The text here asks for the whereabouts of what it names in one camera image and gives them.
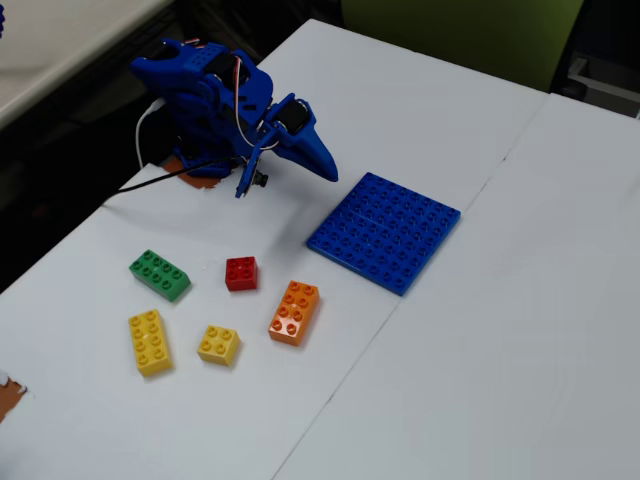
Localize black camera on blue mount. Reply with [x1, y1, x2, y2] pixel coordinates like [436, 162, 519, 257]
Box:
[234, 134, 271, 200]

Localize green chair back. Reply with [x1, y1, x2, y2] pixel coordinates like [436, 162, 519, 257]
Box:
[342, 0, 585, 94]

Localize red 2x2 block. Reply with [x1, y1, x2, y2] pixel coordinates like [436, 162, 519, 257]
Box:
[224, 256, 260, 293]

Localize blue gripper body with servo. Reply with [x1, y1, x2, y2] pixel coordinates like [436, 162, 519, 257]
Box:
[257, 92, 319, 149]

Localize green 2x4 block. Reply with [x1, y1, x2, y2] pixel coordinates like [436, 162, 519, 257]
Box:
[128, 248, 192, 304]

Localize yellow 2x4 block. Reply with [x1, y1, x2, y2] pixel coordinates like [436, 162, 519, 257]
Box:
[127, 308, 175, 378]

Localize grey metal shelf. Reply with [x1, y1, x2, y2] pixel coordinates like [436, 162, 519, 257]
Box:
[563, 48, 640, 120]

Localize red white servo wires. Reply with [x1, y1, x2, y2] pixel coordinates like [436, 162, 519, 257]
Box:
[227, 49, 266, 149]

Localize orange 2x4 block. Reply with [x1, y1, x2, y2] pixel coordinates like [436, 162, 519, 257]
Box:
[267, 280, 321, 348]

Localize white side table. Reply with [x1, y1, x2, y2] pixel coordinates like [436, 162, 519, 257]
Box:
[0, 0, 177, 129]

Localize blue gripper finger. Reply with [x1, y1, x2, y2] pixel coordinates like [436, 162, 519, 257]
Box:
[277, 139, 334, 183]
[299, 119, 340, 183]

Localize blue 8x8 studded plate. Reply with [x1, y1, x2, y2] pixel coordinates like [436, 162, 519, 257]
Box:
[306, 171, 462, 298]

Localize black cable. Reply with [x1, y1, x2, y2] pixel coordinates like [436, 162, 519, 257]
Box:
[117, 155, 237, 194]

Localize white cable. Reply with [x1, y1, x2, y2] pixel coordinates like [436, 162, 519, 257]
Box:
[135, 98, 167, 169]

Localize yellow 2x2 block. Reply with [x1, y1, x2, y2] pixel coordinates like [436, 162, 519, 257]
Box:
[196, 324, 242, 368]

